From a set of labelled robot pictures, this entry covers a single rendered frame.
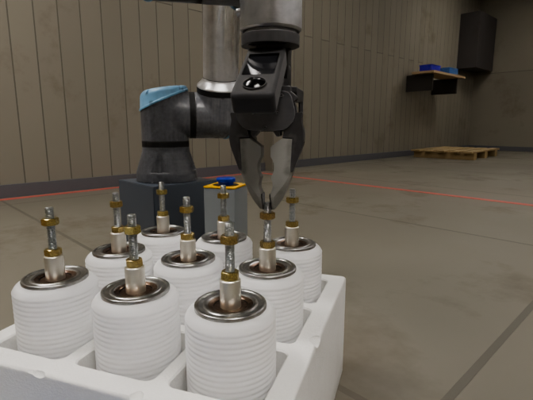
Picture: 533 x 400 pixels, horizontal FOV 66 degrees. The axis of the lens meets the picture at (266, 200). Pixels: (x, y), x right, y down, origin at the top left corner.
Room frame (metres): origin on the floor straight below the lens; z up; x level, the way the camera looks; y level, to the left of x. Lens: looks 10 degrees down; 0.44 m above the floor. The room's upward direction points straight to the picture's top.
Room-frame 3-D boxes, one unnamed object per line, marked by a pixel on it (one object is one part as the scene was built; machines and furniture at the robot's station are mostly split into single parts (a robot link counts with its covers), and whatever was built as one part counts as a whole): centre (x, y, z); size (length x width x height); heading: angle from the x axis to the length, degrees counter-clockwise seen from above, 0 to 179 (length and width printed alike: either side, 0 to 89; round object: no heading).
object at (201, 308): (0.40, 0.04, 0.25); 0.08 x 0.08 x 0.01
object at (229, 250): (0.40, 0.04, 0.30); 0.01 x 0.01 x 0.08
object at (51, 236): (0.48, 0.26, 0.30); 0.01 x 0.01 x 0.08
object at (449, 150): (5.87, -2.72, 0.06); 1.26 x 0.84 x 0.11; 134
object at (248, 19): (0.53, 0.00, 0.56); 0.08 x 0.08 x 0.05
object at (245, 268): (0.51, 0.00, 0.25); 0.08 x 0.08 x 0.01
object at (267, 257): (0.51, 0.00, 0.26); 0.02 x 0.02 x 0.03
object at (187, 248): (0.55, 0.11, 0.26); 0.02 x 0.02 x 0.03
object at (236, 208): (0.85, 0.09, 0.16); 0.07 x 0.07 x 0.31; 71
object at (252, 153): (0.53, 0.01, 0.38); 0.06 x 0.03 x 0.09; 167
